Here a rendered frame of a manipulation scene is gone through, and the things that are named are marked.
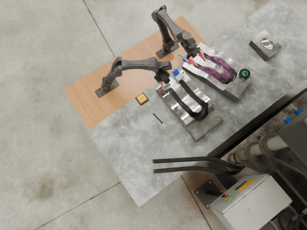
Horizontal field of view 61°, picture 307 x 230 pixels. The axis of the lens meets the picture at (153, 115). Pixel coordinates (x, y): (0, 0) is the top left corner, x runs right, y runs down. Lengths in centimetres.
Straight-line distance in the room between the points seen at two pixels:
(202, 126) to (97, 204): 144
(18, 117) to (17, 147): 34
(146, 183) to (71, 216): 120
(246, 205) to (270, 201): 11
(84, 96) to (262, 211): 153
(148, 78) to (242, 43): 84
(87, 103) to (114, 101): 22
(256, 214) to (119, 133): 115
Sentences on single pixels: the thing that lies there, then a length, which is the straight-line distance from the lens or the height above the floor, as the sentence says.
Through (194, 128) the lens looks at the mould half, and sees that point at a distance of 197.
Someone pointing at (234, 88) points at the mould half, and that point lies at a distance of 205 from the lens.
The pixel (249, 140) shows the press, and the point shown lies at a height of 79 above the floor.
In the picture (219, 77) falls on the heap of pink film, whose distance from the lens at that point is 207.
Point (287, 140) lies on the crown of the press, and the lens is 105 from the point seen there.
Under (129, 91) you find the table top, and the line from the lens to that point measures 213.
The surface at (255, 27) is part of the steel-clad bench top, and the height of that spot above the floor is 80.
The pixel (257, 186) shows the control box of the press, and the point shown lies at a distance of 138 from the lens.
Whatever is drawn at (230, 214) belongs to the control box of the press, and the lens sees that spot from 135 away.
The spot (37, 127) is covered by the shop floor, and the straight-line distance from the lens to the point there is 319.
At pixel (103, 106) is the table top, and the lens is 213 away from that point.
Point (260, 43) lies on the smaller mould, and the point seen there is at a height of 87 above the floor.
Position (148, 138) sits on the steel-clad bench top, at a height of 80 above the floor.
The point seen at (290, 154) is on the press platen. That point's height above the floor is 154.
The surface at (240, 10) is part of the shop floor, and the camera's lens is 356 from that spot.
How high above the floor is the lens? 278
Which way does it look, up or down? 75 degrees down
